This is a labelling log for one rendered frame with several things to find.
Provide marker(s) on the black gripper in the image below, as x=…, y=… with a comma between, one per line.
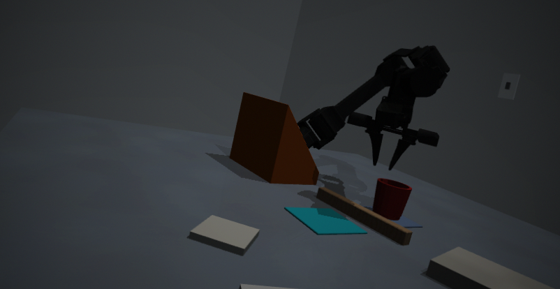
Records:
x=409, y=136

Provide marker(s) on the brown wooden bar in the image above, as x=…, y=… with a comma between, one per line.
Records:
x=386, y=227

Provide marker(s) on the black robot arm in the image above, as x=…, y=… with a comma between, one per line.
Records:
x=419, y=82

